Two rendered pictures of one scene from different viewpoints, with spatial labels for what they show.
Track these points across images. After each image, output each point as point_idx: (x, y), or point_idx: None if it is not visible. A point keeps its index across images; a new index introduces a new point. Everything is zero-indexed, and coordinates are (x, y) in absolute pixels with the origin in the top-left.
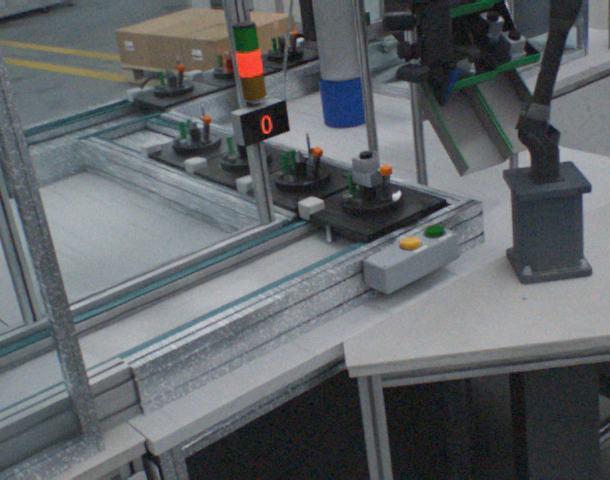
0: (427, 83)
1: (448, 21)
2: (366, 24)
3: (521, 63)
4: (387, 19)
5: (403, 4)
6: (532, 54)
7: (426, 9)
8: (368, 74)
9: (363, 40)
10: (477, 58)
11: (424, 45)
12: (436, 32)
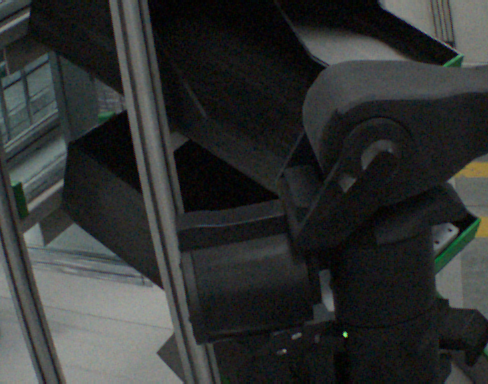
0: (214, 351)
1: (433, 274)
2: (19, 216)
3: (450, 256)
4: (210, 309)
5: (261, 241)
6: (456, 222)
7: (363, 251)
8: (46, 343)
9: (20, 262)
10: (484, 345)
11: (351, 365)
12: (401, 322)
